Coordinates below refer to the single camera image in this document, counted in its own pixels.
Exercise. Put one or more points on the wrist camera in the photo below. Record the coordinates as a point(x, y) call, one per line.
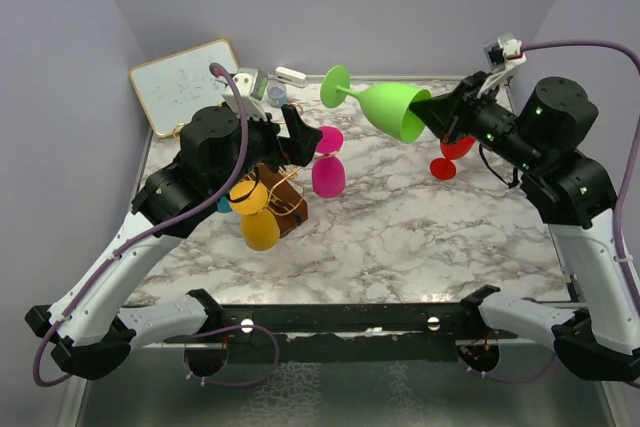
point(251, 84)
point(504, 55)

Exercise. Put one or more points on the yellow wine glass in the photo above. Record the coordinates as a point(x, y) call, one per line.
point(259, 227)

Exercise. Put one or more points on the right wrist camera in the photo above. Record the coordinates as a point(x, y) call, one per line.
point(504, 55)

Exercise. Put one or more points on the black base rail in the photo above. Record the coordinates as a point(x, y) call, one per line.
point(328, 333)

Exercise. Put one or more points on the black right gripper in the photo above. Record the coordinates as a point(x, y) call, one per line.
point(447, 113)

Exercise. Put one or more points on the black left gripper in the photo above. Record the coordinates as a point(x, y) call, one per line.
point(297, 149)

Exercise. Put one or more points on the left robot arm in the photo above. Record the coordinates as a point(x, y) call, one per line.
point(89, 331)

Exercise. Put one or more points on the green wine glass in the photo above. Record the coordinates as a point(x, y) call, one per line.
point(385, 105)

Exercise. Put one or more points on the pink wine glass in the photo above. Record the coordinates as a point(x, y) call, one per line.
point(328, 173)

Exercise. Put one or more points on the gold framed whiteboard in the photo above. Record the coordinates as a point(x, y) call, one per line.
point(171, 89)

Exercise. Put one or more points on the gold wire glass rack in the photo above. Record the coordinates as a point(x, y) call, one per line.
point(282, 197)

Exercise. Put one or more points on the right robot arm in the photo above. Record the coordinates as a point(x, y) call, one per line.
point(575, 198)

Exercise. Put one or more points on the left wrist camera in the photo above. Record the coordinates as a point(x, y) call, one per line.
point(251, 84)

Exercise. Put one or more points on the red wine glass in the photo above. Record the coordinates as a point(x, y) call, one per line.
point(444, 168)

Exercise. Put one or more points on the blue wine glass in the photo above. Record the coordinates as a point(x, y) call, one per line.
point(223, 205)

